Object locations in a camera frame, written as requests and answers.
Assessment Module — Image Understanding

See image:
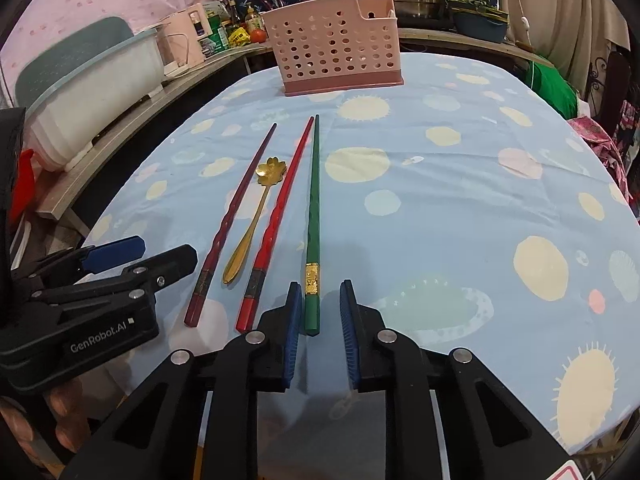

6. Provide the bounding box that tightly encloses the blue basin with vegetables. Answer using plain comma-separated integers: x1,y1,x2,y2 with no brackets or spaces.
446,0,509,44

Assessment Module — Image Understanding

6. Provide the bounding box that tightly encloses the beige curtain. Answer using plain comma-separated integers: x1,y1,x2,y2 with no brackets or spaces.
500,0,630,92

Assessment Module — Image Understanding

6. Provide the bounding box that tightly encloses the bright red chopstick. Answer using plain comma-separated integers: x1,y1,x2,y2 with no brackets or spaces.
235,117,314,334

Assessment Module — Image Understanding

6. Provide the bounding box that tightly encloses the gold flower spoon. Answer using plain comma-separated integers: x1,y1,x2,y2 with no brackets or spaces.
222,157,286,285

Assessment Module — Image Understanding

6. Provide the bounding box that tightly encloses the red tomato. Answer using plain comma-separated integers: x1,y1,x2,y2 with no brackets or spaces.
250,28,268,44

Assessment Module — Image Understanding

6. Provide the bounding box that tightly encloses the white dish rack blue lid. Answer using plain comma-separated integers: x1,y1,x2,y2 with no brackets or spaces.
15,16,164,172

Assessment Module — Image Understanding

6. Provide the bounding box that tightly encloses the pink perforated utensil basket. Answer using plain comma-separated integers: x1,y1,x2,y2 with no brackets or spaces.
262,0,404,96

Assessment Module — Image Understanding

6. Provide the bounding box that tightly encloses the light blue patterned tablecloth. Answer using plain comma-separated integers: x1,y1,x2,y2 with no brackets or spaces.
89,53,639,479

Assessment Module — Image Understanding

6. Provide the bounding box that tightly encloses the oil bottle yellow cap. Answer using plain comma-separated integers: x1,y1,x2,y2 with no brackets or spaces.
245,6,264,34

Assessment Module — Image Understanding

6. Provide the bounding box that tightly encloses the person's left hand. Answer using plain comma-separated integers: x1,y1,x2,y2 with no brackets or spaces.
1,378,92,472

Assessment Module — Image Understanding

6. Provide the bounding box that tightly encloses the pink small appliance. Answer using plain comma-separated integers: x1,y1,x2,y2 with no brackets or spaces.
157,3,212,79

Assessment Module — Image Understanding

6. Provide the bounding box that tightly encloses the green plastic bag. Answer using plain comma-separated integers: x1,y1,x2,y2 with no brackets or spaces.
525,62,578,120

